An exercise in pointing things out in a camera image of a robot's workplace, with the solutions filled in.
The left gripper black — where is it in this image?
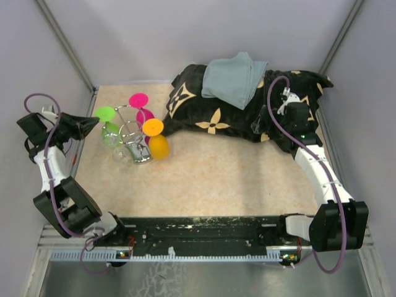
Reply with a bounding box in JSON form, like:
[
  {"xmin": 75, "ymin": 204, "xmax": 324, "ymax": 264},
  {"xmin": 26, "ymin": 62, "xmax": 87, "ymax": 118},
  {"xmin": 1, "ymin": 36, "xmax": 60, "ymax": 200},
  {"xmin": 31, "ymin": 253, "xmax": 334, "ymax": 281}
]
[{"xmin": 47, "ymin": 111, "xmax": 100, "ymax": 144}]

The green wine glass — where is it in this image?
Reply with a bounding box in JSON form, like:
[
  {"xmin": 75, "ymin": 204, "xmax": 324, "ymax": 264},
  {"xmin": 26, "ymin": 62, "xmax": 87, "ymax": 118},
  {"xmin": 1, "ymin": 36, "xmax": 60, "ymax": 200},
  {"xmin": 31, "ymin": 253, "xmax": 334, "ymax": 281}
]
[{"xmin": 94, "ymin": 106, "xmax": 132, "ymax": 160}]

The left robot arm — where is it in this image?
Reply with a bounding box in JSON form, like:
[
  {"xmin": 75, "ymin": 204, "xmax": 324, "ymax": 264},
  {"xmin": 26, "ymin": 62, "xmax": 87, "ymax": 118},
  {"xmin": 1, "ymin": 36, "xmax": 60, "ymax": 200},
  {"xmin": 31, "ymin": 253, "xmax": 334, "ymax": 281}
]
[{"xmin": 17, "ymin": 113, "xmax": 129, "ymax": 246}]

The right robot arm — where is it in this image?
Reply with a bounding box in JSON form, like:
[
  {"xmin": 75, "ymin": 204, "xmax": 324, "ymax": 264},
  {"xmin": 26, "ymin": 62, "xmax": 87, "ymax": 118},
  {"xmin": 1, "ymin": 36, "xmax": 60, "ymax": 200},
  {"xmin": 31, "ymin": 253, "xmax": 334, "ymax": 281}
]
[{"xmin": 251, "ymin": 102, "xmax": 369, "ymax": 252}]

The clear wine glass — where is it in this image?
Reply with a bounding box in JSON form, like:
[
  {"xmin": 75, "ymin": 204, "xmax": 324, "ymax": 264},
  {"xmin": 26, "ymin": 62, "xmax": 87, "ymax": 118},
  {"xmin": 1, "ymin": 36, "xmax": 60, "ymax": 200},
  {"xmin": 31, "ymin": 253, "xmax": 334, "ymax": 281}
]
[{"xmin": 103, "ymin": 133, "xmax": 131, "ymax": 161}]

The pink wine glass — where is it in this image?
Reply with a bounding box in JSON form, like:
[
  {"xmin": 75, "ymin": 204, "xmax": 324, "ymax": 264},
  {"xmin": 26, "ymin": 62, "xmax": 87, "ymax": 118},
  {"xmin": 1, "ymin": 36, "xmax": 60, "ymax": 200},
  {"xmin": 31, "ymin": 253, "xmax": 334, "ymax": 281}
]
[{"xmin": 129, "ymin": 93, "xmax": 154, "ymax": 128}]

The orange wine glass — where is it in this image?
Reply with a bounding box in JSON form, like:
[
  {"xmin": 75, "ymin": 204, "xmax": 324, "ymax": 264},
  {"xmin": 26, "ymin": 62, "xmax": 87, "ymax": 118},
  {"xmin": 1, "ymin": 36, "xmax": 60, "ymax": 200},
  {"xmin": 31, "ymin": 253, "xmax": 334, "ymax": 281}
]
[{"xmin": 142, "ymin": 118, "xmax": 170, "ymax": 160}]

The light blue folded towel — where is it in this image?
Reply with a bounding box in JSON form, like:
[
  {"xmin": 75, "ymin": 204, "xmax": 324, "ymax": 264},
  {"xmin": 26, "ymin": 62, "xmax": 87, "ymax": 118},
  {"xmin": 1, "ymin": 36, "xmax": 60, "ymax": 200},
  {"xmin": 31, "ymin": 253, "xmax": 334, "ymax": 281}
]
[{"xmin": 201, "ymin": 52, "xmax": 268, "ymax": 110}]

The black patterned blanket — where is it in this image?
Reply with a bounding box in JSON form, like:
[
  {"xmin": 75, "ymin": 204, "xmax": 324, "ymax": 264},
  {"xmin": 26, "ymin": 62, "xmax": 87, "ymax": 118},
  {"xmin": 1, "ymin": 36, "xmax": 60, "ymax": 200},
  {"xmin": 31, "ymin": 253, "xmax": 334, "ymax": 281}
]
[{"xmin": 162, "ymin": 64, "xmax": 334, "ymax": 142}]

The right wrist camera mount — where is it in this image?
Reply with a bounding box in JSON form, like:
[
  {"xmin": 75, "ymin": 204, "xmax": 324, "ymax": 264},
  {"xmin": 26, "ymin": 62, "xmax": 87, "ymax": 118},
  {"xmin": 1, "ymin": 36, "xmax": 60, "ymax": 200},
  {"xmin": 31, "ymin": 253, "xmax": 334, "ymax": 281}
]
[{"xmin": 277, "ymin": 87, "xmax": 301, "ymax": 115}]

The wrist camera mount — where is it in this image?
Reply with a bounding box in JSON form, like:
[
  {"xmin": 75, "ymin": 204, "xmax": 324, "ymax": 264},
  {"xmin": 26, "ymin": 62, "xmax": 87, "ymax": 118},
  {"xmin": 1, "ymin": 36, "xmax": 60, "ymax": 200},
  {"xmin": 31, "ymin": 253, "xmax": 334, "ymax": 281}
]
[
  {"xmin": 277, "ymin": 87, "xmax": 301, "ymax": 115},
  {"xmin": 41, "ymin": 104, "xmax": 58, "ymax": 121}
]

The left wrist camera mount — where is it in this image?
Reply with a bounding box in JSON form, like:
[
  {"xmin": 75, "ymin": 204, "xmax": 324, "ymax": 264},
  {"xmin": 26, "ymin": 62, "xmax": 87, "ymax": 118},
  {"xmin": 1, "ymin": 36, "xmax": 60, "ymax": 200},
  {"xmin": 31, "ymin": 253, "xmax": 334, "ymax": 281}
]
[{"xmin": 41, "ymin": 104, "xmax": 58, "ymax": 121}]

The chrome wire glass rack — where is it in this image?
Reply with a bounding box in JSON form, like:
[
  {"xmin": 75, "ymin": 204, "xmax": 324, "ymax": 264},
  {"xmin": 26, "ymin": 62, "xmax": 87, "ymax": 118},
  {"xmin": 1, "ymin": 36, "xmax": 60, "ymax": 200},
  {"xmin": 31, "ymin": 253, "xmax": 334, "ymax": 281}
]
[{"xmin": 113, "ymin": 105, "xmax": 152, "ymax": 165}]

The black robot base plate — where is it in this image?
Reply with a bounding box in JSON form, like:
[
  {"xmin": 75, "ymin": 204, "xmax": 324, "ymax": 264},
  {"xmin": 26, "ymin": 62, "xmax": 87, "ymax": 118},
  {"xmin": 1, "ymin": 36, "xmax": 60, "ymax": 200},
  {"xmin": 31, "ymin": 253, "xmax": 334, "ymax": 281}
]
[{"xmin": 94, "ymin": 216, "xmax": 310, "ymax": 257}]

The grey slotted cable duct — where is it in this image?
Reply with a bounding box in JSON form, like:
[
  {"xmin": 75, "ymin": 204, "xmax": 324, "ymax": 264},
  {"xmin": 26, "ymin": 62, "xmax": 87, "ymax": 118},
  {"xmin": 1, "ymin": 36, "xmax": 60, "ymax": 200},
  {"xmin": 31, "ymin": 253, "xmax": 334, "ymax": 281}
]
[{"xmin": 49, "ymin": 246, "xmax": 299, "ymax": 263}]

